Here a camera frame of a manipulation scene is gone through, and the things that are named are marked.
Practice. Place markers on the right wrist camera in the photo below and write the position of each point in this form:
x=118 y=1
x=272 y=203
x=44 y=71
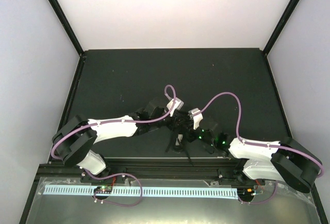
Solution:
x=196 y=116

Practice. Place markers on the black aluminium rail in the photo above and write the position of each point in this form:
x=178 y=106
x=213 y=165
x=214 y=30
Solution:
x=223 y=171

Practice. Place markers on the frame post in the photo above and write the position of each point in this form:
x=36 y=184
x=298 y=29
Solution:
x=66 y=26
x=291 y=6

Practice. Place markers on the left controller board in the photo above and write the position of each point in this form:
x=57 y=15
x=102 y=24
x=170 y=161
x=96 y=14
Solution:
x=104 y=189

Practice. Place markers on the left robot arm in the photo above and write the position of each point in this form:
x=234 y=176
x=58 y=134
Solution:
x=72 y=144

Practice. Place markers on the white slotted cable duct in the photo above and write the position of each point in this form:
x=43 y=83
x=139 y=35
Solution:
x=135 y=191

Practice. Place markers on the controller board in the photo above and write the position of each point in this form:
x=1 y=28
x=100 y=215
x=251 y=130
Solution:
x=104 y=189
x=247 y=192

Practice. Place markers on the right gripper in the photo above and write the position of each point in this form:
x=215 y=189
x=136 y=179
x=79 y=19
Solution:
x=190 y=138

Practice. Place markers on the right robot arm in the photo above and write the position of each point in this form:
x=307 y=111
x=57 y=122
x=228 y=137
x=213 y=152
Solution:
x=285 y=160

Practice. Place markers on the left frame post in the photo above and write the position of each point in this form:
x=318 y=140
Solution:
x=66 y=26

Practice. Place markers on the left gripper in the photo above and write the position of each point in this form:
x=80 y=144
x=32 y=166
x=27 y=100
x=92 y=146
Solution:
x=174 y=124

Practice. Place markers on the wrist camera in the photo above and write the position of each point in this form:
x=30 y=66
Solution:
x=196 y=116
x=174 y=105

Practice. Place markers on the right frame post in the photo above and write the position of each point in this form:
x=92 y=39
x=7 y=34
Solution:
x=291 y=6

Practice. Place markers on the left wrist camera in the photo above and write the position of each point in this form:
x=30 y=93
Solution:
x=174 y=105

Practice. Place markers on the right controller board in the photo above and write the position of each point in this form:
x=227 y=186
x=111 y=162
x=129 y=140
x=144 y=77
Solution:
x=247 y=192

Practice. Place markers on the black sneaker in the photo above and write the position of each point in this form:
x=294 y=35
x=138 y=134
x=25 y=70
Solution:
x=182 y=129

